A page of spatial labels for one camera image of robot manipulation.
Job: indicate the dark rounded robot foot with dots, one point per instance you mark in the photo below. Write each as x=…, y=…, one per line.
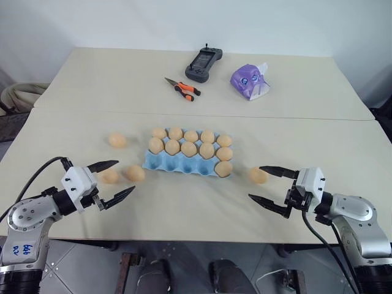
x=156, y=277
x=229, y=277

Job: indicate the grey handheld remote controller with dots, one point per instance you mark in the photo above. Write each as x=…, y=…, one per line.
x=202, y=65

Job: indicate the brown metal stand post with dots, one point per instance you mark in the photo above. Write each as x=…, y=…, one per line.
x=125, y=272

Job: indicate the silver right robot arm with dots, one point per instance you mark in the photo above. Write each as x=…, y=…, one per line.
x=352, y=208

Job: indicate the blue egg tray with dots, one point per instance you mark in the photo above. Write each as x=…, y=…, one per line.
x=183, y=167

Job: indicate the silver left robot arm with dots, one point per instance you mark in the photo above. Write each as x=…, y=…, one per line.
x=26, y=214

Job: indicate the orange and black pliers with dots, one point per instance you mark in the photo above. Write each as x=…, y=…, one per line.
x=185, y=89

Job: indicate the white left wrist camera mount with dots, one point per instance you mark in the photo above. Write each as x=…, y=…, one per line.
x=80, y=180

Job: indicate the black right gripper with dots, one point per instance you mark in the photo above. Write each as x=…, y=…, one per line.
x=295, y=199

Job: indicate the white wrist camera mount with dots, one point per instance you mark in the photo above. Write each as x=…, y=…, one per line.
x=80, y=180
x=310, y=180

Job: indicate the brown egg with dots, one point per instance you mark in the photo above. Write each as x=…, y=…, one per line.
x=224, y=169
x=224, y=140
x=190, y=136
x=225, y=154
x=109, y=176
x=159, y=133
x=134, y=174
x=175, y=133
x=188, y=149
x=258, y=175
x=172, y=147
x=206, y=151
x=117, y=141
x=155, y=144
x=207, y=136

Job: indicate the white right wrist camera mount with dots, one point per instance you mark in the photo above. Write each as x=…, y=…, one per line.
x=310, y=180

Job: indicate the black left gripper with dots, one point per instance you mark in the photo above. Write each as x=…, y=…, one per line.
x=92, y=199

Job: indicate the purple tissue pack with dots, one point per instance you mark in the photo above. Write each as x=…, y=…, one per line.
x=248, y=81

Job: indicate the beige chair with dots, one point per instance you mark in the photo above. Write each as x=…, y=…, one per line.
x=21, y=96

